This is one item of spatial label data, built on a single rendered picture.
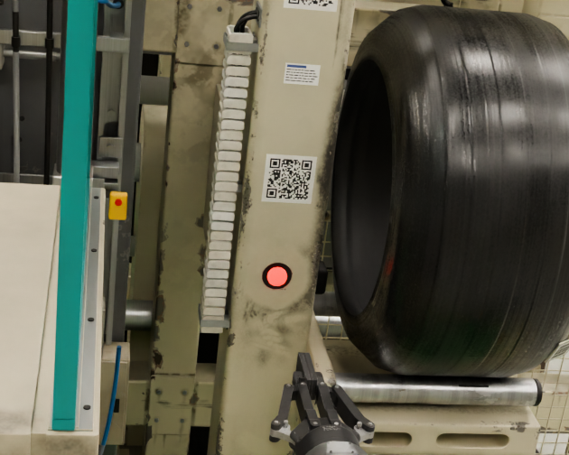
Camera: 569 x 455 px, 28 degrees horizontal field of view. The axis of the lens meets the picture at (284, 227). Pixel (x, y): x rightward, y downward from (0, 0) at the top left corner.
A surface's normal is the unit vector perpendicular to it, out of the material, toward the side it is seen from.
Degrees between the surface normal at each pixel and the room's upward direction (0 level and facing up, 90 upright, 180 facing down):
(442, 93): 42
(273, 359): 90
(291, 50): 90
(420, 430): 90
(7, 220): 0
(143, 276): 95
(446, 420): 0
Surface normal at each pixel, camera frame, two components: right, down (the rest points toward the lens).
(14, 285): 0.11, -0.91
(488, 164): 0.17, -0.10
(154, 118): 0.16, -0.65
